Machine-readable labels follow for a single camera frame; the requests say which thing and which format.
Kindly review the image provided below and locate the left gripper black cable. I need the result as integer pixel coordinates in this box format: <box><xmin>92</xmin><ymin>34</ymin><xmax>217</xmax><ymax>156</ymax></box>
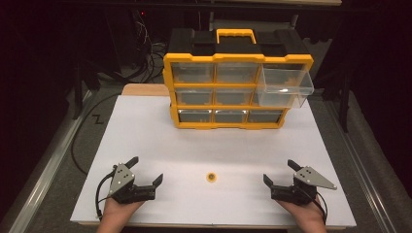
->
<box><xmin>94</xmin><ymin>170</ymin><xmax>117</xmax><ymax>221</ymax></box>

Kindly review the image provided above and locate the grey panel behind cabinet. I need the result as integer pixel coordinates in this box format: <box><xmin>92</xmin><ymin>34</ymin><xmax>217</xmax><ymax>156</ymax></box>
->
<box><xmin>303</xmin><ymin>37</ymin><xmax>333</xmax><ymax>81</ymax></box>

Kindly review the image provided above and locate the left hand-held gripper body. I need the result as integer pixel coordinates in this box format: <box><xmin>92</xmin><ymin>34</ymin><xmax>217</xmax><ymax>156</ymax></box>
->
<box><xmin>107</xmin><ymin>163</ymin><xmax>157</xmax><ymax>205</ymax></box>

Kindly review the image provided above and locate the person's right hand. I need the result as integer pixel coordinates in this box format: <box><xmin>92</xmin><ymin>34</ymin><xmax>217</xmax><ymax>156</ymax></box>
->
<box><xmin>276</xmin><ymin>197</ymin><xmax>326</xmax><ymax>225</ymax></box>

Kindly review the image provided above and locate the grid of small clear drawers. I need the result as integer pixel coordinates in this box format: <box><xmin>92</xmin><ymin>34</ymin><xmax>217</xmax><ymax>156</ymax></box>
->
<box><xmin>170</xmin><ymin>61</ymin><xmax>285</xmax><ymax>124</ymax></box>

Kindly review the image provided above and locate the long black floor cable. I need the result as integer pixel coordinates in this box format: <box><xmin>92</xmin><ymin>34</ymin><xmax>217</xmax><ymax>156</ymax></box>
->
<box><xmin>70</xmin><ymin>91</ymin><xmax>122</xmax><ymax>177</ymax></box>

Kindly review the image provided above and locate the wooden board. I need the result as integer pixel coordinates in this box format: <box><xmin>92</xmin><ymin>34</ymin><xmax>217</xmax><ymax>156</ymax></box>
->
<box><xmin>120</xmin><ymin>83</ymin><xmax>171</xmax><ymax>97</ymax></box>

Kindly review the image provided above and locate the person's left hand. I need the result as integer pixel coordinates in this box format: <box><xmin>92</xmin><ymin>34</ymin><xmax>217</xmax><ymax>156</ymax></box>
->
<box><xmin>102</xmin><ymin>197</ymin><xmax>146</xmax><ymax>225</ymax></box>

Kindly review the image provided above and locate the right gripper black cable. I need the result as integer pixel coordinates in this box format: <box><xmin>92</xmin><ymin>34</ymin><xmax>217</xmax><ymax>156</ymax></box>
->
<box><xmin>314</xmin><ymin>190</ymin><xmax>329</xmax><ymax>225</ymax></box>

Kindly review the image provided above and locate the clear plastic drawer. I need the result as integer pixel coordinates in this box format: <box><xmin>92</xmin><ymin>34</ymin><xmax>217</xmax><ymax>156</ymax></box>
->
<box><xmin>257</xmin><ymin>65</ymin><xmax>316</xmax><ymax>109</ymax></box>

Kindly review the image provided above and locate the aluminium frame rail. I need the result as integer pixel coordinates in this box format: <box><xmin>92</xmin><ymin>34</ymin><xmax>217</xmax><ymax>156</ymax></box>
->
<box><xmin>325</xmin><ymin>100</ymin><xmax>395</xmax><ymax>233</ymax></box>
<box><xmin>8</xmin><ymin>90</ymin><xmax>93</xmax><ymax>233</ymax></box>

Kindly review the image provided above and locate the black stand leg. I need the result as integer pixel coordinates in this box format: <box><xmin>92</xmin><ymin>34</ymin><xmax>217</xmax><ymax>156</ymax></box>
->
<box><xmin>337</xmin><ymin>69</ymin><xmax>354</xmax><ymax>134</ymax></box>
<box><xmin>71</xmin><ymin>57</ymin><xmax>102</xmax><ymax>121</ymax></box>

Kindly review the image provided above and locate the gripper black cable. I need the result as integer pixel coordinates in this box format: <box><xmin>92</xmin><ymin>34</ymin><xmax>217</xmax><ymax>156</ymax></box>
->
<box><xmin>314</xmin><ymin>190</ymin><xmax>329</xmax><ymax>225</ymax></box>
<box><xmin>94</xmin><ymin>170</ymin><xmax>117</xmax><ymax>221</ymax></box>

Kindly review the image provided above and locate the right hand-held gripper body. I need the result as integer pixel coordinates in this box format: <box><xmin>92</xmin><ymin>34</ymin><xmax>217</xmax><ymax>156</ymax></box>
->
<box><xmin>270</xmin><ymin>165</ymin><xmax>338</xmax><ymax>206</ymax></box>

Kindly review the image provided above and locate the tangle of background cables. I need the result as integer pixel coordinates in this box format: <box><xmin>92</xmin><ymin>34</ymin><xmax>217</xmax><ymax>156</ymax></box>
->
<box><xmin>129</xmin><ymin>9</ymin><xmax>169</xmax><ymax>84</ymax></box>

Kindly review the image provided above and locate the yellow black organizer cabinet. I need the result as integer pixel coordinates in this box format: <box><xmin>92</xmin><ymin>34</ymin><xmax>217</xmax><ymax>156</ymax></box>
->
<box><xmin>161</xmin><ymin>27</ymin><xmax>315</xmax><ymax>131</ymax></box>

